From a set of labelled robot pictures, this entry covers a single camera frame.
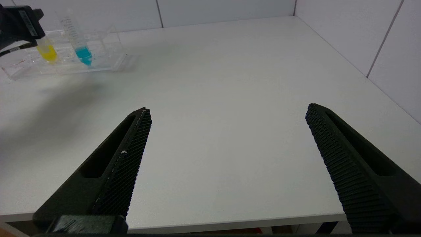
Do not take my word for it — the test tube with blue pigment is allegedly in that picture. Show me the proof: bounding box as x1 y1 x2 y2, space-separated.
58 12 93 66

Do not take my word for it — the thin black tagged cable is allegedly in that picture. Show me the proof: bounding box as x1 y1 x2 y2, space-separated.
0 43 37 57

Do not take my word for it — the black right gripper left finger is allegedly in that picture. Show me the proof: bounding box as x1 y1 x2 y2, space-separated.
32 107 153 235

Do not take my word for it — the test tube with yellow pigment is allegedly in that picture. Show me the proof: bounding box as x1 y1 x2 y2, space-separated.
36 37 58 64

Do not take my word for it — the clear acrylic test tube rack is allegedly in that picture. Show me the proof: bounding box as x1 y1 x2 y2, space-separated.
0 25 128 80

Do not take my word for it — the finger of the black labelled left gripper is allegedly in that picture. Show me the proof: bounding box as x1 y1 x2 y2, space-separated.
0 6 46 50

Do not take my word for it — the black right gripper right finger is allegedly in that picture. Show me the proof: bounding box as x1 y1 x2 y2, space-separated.
305 103 421 235

